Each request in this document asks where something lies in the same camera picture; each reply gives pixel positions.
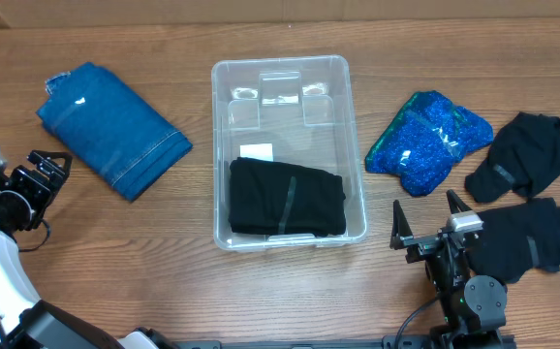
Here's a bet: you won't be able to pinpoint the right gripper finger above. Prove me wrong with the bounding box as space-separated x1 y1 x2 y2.
446 189 472 214
389 200 414 250

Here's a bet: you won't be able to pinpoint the blue denim jeans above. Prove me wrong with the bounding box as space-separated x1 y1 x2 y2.
37 62 193 202

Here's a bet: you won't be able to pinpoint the black garment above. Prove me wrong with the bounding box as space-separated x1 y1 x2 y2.
465 112 560 204
467 198 560 283
229 157 347 238

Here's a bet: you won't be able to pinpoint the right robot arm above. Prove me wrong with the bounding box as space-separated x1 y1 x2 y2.
382 190 516 349

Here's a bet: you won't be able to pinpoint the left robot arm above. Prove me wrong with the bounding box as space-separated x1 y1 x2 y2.
0 150 173 349

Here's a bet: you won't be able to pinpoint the clear plastic storage container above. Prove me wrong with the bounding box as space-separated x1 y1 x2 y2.
211 55 368 252

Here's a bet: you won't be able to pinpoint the blue sequin fabric bundle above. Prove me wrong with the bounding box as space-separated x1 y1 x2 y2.
365 90 494 197

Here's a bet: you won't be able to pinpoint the white paper label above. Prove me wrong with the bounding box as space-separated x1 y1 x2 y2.
239 143 274 162

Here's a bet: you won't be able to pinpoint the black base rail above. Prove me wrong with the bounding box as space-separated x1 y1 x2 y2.
172 334 517 349

